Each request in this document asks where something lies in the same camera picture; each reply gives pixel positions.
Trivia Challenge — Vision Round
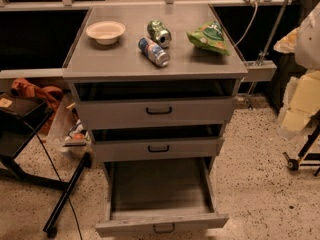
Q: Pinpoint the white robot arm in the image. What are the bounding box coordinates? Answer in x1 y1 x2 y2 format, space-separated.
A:
274 3 320 139

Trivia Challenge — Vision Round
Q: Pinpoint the orange cloth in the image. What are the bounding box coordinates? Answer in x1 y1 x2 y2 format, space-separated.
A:
11 78 64 134

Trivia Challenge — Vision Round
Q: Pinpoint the black wheeled tripod base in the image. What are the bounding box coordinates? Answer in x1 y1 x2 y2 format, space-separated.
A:
283 124 320 176

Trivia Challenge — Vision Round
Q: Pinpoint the top grey drawer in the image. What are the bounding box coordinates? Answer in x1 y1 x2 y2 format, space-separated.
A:
75 80 235 129

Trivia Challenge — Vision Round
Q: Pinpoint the bottom grey drawer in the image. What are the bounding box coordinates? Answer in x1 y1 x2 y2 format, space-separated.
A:
96 158 228 237

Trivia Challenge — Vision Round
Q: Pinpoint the middle grey drawer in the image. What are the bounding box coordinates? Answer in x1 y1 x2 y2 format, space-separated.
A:
92 124 223 161

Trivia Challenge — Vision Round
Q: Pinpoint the white power cable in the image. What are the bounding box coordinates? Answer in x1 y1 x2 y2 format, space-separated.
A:
233 2 260 49

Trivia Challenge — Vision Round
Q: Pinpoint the grey drawer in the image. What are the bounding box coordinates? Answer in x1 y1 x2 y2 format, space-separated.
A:
96 158 228 237
92 124 223 161
75 80 235 129

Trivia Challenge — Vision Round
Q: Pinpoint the black floor cable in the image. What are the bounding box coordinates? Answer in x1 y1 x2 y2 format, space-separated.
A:
19 117 84 240

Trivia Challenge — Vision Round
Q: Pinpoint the grey drawer cabinet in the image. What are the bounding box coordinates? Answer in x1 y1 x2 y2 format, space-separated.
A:
61 3 249 172

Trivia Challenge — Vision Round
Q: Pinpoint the clear plastic bag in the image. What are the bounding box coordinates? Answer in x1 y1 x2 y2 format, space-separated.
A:
47 93 92 159

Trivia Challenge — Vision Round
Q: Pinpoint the green soda can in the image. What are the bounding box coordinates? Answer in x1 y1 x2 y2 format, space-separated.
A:
147 20 172 48

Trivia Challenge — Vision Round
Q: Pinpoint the blue silver redbull can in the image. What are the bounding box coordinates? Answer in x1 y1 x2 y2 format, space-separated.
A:
138 37 170 68

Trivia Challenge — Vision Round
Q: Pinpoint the white paper bowl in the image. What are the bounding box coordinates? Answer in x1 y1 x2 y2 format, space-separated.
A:
86 21 126 45

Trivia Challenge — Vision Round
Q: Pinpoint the metal pole stand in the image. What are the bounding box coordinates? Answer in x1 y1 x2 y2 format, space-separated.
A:
244 0 289 109

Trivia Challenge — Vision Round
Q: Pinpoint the green chip bag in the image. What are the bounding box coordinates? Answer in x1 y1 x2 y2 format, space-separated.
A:
187 20 230 56

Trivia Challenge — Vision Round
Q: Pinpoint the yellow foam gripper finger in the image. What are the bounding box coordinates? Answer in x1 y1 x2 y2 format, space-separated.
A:
277 71 320 138

